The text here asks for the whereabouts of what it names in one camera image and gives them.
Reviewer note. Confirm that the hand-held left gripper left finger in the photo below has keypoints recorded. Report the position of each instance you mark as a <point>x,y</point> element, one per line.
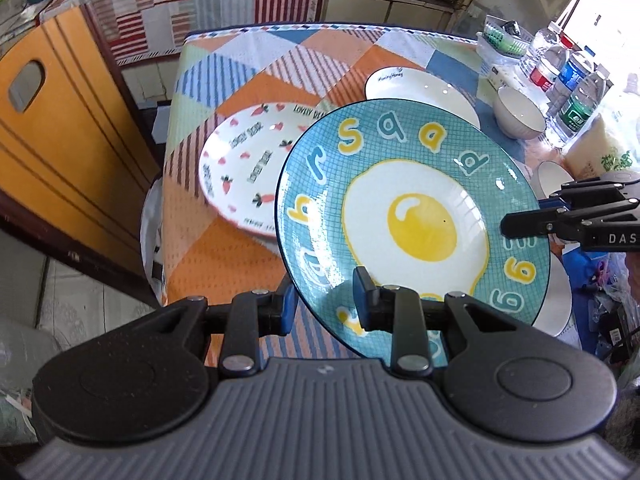
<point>287,310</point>

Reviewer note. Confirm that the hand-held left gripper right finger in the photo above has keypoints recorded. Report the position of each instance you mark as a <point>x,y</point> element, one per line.
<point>363,300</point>

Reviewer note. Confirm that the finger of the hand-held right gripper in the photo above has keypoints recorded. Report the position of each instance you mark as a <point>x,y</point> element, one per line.
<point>525,224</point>
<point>595,191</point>

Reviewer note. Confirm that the white bowl with dark rim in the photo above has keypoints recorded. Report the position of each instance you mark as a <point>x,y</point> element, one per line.
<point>550,175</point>

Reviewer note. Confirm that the blue fried egg plate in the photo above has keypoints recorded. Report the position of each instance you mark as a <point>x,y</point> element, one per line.
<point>420,220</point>

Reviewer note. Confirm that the white carrot print plate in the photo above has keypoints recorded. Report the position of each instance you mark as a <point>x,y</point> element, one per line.
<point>240,160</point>

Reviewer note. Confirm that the clear bag of rice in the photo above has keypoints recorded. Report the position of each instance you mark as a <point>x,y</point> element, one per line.
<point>600,150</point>

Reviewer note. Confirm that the blue plastic bag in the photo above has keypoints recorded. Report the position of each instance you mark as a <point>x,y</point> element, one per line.
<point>580,270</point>

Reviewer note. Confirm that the green label water bottle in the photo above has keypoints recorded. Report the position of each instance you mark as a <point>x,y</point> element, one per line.
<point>575,115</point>

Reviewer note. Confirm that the white plate under blue plate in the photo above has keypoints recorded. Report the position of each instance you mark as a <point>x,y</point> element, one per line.
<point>557,300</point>

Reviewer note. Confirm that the cream white bowl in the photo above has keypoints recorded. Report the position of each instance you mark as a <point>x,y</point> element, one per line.
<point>520,115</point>

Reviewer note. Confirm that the blue label water bottle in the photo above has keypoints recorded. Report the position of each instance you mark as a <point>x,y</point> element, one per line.
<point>571,80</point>

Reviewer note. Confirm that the red label water bottle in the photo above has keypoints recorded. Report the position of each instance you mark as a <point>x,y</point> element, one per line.
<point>542,72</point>

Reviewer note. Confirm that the plain white plate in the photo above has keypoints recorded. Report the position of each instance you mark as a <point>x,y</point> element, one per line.
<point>420,85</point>

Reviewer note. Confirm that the white plastic basket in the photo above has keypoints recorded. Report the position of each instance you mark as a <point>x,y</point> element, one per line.
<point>502,35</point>

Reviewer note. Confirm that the patchwork tablecloth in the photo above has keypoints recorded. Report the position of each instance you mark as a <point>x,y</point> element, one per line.
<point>240,75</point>

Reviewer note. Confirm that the cream kitchen cabinet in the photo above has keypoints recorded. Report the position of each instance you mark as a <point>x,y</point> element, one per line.
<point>390,7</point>

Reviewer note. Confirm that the wooden chair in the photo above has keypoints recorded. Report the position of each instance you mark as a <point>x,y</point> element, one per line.
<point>65,135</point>

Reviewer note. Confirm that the striped counter cloth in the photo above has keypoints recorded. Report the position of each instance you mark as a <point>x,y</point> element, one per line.
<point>165,5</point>

